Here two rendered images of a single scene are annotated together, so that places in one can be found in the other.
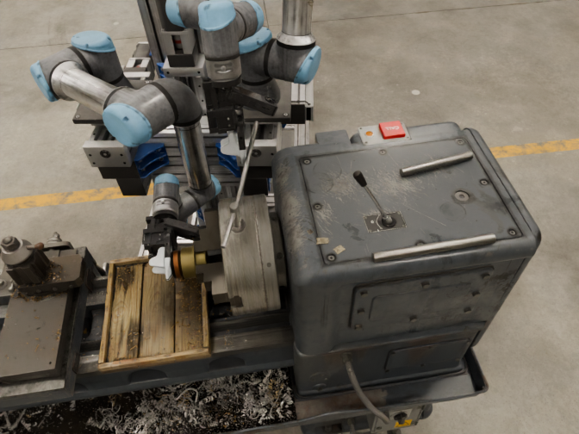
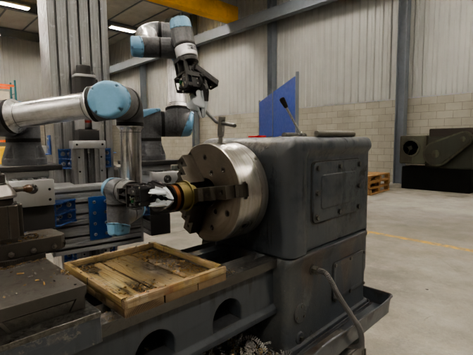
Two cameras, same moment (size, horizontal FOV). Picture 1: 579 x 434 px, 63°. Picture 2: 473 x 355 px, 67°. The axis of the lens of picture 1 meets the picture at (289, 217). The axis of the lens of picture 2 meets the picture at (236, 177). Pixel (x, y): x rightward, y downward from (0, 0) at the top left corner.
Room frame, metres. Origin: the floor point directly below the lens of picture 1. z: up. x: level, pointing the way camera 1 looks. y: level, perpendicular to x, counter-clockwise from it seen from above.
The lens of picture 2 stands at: (-0.20, 0.80, 1.24)
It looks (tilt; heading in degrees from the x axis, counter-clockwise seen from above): 6 degrees down; 322
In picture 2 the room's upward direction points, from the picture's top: 1 degrees counter-clockwise
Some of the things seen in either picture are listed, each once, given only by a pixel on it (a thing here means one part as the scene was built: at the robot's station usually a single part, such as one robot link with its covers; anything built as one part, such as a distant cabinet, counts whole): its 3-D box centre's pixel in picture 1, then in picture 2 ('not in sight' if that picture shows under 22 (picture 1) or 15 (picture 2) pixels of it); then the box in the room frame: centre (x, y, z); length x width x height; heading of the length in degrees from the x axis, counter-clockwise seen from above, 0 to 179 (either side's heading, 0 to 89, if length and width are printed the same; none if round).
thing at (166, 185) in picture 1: (166, 193); (117, 190); (0.99, 0.37, 1.08); 0.11 x 0.08 x 0.09; 5
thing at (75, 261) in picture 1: (47, 276); (14, 249); (0.77, 0.70, 0.99); 0.20 x 0.10 x 0.05; 97
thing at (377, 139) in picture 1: (382, 139); not in sight; (1.02, -0.27, 1.23); 0.13 x 0.08 x 0.05; 97
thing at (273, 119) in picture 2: not in sight; (273, 144); (5.50, -4.78, 1.18); 4.12 x 0.80 x 2.35; 146
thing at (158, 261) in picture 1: (160, 262); (158, 193); (0.73, 0.35, 1.10); 0.09 x 0.06 x 0.03; 5
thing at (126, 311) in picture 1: (157, 306); (143, 270); (0.72, 0.41, 0.89); 0.36 x 0.30 x 0.04; 7
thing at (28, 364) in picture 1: (40, 305); (8, 279); (0.70, 0.72, 0.95); 0.43 x 0.17 x 0.05; 7
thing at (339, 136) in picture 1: (333, 143); not in sight; (1.00, -0.13, 1.24); 0.09 x 0.08 x 0.03; 97
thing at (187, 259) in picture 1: (189, 262); (180, 196); (0.74, 0.27, 1.08); 0.09 x 0.09 x 0.09; 7
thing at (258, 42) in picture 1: (256, 52); (149, 122); (1.34, 0.08, 1.33); 0.13 x 0.12 x 0.14; 65
